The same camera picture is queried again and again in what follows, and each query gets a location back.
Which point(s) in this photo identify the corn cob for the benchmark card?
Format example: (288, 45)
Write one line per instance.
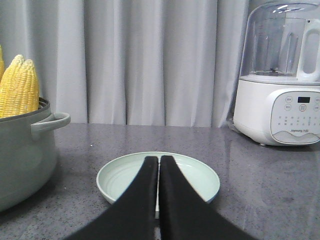
(2, 63)
(20, 95)
(12, 69)

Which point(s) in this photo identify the light green plate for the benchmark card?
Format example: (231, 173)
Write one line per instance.
(115, 177)

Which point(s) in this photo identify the green electric cooking pot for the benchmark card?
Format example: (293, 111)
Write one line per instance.
(28, 154)

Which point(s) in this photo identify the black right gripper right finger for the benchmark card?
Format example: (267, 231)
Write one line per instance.
(184, 215)

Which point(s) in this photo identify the white blender appliance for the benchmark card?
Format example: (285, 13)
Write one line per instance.
(278, 93)

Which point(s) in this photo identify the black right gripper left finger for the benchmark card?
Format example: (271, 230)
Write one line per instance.
(132, 215)

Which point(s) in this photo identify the grey curtain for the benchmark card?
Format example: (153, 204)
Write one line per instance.
(133, 62)

